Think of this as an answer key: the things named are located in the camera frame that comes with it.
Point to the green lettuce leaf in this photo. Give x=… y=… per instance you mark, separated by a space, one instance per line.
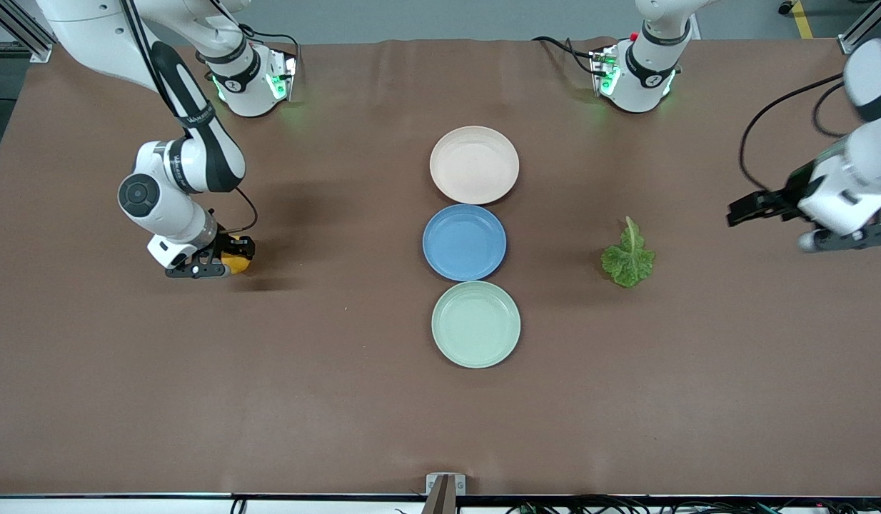
x=630 y=260

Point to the light green round plate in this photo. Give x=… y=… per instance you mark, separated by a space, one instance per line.
x=476 y=325

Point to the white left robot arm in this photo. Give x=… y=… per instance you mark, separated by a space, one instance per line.
x=647 y=71

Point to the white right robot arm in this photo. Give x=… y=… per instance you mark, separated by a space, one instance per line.
x=169 y=214

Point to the aluminium frame strut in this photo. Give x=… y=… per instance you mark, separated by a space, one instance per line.
x=19 y=28
x=865 y=25

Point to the yellow lemon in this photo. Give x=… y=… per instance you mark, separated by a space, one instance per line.
x=238 y=265

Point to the cream round plate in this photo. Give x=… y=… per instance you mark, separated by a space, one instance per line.
x=474 y=164

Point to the aluminium profile camera mount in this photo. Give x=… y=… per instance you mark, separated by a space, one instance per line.
x=445 y=492

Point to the brown table cover mat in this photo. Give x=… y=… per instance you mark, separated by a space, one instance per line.
x=340 y=357

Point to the blue round plate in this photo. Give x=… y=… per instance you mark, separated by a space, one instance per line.
x=464 y=243

